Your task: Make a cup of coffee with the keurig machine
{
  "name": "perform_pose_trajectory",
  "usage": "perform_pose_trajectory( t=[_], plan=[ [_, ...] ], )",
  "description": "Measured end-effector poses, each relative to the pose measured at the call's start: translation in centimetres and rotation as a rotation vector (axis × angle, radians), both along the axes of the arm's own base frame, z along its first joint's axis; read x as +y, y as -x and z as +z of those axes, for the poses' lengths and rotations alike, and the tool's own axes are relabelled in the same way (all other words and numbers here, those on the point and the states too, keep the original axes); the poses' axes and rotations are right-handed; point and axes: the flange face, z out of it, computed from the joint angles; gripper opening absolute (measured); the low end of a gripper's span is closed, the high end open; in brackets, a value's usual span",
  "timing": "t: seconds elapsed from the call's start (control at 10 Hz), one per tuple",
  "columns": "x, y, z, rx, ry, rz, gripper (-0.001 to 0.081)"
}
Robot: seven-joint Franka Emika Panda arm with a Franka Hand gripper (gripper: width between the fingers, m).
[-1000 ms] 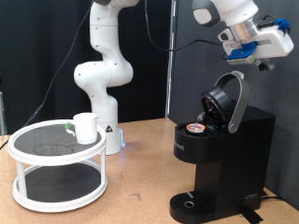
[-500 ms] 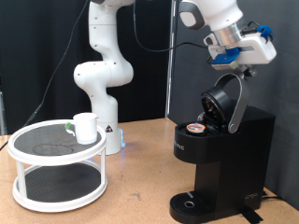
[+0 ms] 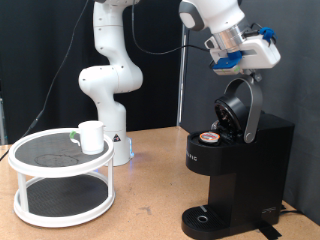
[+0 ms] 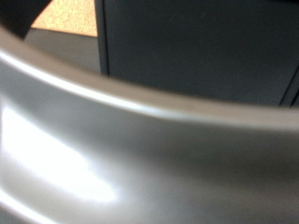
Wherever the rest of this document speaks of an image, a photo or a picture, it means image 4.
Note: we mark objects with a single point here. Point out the black Keurig coffee machine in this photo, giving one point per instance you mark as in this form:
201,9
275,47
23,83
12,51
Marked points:
140,161

